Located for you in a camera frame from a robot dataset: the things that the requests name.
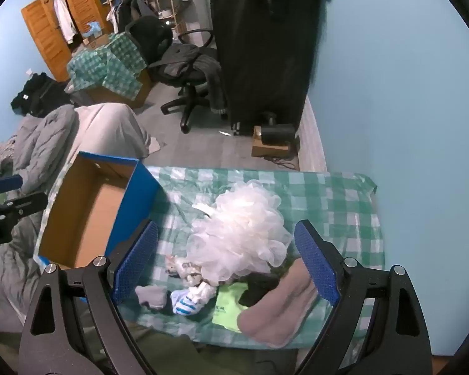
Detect hanging dark clothes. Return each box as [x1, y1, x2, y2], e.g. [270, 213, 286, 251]
[107, 0, 157, 34]

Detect black cylindrical device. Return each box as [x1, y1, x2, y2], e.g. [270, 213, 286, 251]
[260, 112, 298, 145]

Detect black jacket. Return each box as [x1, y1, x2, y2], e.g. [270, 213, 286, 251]
[149, 45, 229, 120]

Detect black office chair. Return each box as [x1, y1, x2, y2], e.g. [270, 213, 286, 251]
[125, 17, 227, 133]

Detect beige blanket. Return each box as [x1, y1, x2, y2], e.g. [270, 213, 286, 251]
[74, 102, 161, 161]

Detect small patterned sock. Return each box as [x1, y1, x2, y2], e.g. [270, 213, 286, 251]
[165, 256, 202, 286]

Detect white hanging shirt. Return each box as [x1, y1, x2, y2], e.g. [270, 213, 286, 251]
[54, 0, 79, 45]

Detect black garment rack cover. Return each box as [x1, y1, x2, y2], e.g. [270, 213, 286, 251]
[207, 0, 335, 133]

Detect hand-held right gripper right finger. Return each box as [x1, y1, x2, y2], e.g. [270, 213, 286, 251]
[294, 220, 432, 375]

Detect light green cloth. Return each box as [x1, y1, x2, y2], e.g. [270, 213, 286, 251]
[211, 281, 251, 334]

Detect grey duvet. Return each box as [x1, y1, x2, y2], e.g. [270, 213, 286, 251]
[0, 103, 81, 317]

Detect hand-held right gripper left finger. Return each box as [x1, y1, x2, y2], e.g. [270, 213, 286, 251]
[19, 221, 159, 375]

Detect blue cardboard box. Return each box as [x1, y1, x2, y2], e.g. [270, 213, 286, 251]
[37, 151, 163, 270]

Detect mauve fleece sock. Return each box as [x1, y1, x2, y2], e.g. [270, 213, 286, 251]
[236, 260, 321, 348]

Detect black sock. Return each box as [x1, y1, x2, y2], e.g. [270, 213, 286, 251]
[238, 271, 282, 307]

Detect wooden box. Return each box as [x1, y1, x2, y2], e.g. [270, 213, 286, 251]
[252, 125, 300, 159]

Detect black cable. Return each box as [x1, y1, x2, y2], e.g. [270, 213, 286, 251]
[262, 155, 300, 170]

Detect green checkered cloth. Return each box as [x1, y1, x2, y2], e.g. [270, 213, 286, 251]
[66, 32, 149, 100]

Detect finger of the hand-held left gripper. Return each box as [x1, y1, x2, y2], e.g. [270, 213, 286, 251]
[0, 193, 48, 219]
[0, 174, 24, 197]

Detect grey sock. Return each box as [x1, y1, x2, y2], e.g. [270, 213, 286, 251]
[135, 285, 167, 309]

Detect green checkered tablecloth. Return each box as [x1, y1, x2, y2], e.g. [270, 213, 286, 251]
[35, 166, 386, 350]

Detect brown cardboard box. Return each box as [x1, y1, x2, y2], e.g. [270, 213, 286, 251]
[76, 68, 153, 108]

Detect black bag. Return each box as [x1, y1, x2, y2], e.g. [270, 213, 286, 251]
[11, 72, 73, 118]

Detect white fluffy fabric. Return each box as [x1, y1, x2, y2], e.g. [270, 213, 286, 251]
[188, 180, 294, 284]

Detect wooden wardrobe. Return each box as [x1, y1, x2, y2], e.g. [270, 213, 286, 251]
[21, 0, 114, 83]

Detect white blue striped sock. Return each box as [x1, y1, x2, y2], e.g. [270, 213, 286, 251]
[170, 283, 219, 316]

